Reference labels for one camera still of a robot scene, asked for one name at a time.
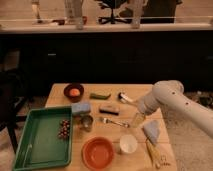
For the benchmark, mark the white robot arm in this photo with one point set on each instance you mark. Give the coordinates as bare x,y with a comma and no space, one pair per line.
170,93

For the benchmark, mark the blue sponge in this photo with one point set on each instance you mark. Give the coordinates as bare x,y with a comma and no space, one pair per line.
80,108

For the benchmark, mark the dark cabinet counter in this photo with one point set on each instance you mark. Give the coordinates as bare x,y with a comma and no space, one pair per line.
63,55

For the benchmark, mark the white handled ice cream scoop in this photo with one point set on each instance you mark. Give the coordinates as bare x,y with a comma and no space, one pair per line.
125,99

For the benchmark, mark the dark brown small bowl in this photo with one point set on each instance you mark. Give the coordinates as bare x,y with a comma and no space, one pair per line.
69,87

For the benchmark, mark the blue folded cloth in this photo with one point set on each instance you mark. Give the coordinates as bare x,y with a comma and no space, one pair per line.
151,130

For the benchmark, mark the orange fruit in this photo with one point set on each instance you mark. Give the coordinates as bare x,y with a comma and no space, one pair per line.
74,92

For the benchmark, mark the silver fork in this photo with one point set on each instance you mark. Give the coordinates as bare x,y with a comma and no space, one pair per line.
106,120

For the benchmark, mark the white plastic cup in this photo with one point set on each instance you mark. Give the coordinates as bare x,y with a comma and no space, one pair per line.
127,144

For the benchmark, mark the green plastic tray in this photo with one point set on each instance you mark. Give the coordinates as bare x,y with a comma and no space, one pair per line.
40,146

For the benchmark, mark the black office chair base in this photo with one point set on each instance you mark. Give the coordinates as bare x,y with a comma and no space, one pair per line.
112,5

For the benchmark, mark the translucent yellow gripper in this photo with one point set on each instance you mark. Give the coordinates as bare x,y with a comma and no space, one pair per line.
137,119

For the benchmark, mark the bunch of red grapes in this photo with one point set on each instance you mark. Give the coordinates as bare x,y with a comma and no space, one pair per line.
64,129

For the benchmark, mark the red plastic bowl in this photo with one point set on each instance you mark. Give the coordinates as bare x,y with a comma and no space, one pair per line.
97,153

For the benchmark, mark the black chair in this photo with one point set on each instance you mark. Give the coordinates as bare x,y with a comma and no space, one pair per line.
11,102

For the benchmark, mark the metal measuring cup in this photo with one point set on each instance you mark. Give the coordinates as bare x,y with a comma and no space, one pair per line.
86,123

